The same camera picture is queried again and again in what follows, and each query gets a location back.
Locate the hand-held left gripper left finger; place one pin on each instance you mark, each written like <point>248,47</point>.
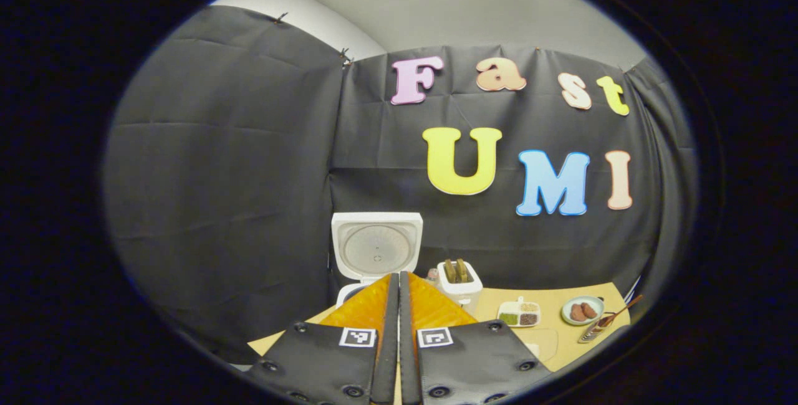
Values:
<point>389,330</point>

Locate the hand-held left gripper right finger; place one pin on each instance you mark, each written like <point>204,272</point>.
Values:
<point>406,330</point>

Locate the white chopstick holder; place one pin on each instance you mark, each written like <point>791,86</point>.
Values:
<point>464,293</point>

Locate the white rice cooker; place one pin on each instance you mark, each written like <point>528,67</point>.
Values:
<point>376,246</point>

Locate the clear rice container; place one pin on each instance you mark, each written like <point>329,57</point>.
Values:
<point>545,346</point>

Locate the small clear bottle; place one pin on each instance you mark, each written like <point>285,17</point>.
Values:
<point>432,277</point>

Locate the wooden utensil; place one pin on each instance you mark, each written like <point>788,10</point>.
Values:
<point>449,271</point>

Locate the white divided grain dish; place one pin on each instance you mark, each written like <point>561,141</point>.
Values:
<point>519,314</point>

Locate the brown meat piece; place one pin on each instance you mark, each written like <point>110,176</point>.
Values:
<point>577,313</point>
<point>590,310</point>

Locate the pale green plate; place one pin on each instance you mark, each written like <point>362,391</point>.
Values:
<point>582,311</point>

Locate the black backdrop cloth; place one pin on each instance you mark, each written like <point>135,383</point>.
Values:
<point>237,174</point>

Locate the black cloth clip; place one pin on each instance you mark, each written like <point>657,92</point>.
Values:
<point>346,58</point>
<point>280,18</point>

